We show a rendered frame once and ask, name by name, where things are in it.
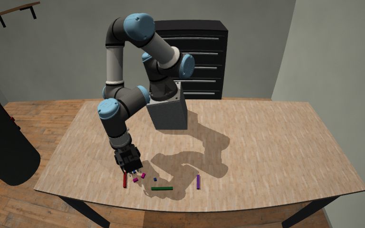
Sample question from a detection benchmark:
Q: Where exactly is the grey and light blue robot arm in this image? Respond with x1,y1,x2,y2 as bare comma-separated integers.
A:
97,13,195,147

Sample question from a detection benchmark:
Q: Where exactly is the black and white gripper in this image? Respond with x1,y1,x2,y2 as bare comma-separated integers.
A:
109,133,143,177

